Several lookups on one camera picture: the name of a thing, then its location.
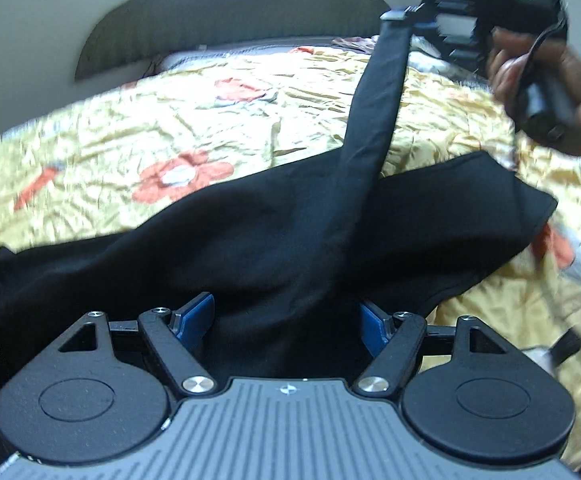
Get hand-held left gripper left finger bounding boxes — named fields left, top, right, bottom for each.
left=58, top=291, right=216, bottom=397

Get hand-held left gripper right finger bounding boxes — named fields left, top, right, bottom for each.
left=352, top=299, right=521, bottom=400

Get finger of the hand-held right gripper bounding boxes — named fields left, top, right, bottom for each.
left=411, top=14, right=482, bottom=67
left=379, top=0, right=477, bottom=26

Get black pants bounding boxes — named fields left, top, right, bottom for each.
left=0, top=7, right=559, bottom=413

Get grey pillow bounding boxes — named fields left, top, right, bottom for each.
left=160, top=35, right=371, bottom=72

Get dark padded headboard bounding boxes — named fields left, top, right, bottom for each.
left=74, top=0, right=394, bottom=81

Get small black object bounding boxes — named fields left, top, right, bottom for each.
left=551, top=329, right=581, bottom=367

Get yellow floral bedspread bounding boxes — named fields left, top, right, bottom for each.
left=0, top=35, right=581, bottom=472

